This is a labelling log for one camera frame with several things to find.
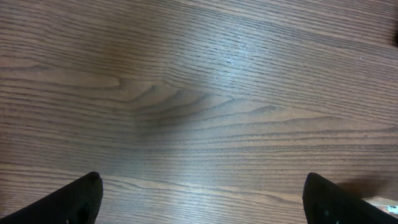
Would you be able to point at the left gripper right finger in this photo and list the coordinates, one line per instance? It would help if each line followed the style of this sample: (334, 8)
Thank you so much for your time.
(326, 203)

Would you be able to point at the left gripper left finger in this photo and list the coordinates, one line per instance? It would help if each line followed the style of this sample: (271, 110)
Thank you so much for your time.
(76, 203)

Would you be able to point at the beige snack bag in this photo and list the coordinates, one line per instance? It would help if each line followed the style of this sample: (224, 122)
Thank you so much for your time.
(386, 205)

